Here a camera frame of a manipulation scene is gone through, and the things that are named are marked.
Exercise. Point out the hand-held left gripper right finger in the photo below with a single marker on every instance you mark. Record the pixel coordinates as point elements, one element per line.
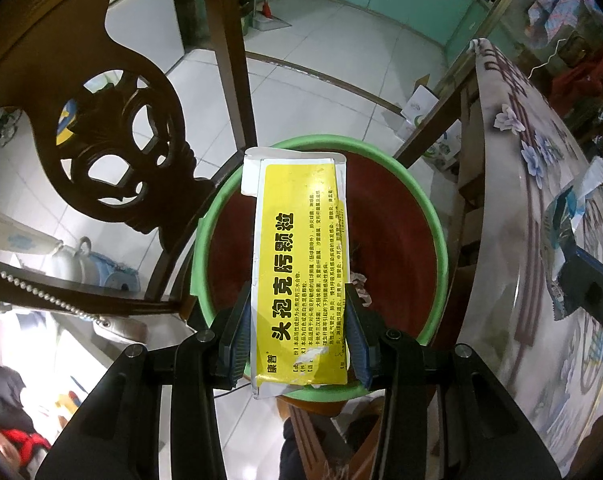
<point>361,345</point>

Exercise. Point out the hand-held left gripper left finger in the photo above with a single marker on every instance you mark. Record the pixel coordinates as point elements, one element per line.
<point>234,340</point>

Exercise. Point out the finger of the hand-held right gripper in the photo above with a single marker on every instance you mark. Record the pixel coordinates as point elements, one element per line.
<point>576,290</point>
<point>589,265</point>

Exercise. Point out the blue snack wrapper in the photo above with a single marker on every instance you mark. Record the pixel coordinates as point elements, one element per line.
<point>556,220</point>

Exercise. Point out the yellow medicine box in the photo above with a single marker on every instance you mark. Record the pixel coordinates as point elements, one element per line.
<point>301,260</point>

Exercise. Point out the red basin with green rim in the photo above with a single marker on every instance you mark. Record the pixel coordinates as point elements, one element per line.
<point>396,240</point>

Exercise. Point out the crumpled white paper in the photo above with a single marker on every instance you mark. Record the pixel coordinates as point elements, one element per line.
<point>365,284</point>

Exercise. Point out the white pleated paper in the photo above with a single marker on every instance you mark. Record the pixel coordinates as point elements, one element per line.
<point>594,175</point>

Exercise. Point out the blue plastic stool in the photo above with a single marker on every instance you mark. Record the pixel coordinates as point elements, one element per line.
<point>114,275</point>

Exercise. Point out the plain wooden chair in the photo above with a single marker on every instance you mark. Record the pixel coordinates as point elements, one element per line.
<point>469,150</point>

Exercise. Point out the white printed carton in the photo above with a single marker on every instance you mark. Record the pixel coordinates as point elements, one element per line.
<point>421,107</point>
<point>446,152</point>

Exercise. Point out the red and black clothes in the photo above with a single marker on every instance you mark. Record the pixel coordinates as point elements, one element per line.
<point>11,410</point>

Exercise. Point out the patterned hanging cloth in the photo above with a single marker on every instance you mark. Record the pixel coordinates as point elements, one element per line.
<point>556,0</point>

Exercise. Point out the grey dustpan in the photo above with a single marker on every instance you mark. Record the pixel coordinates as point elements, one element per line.
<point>269,22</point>

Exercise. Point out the carved wooden chair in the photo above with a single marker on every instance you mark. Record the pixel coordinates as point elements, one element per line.
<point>41,35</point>

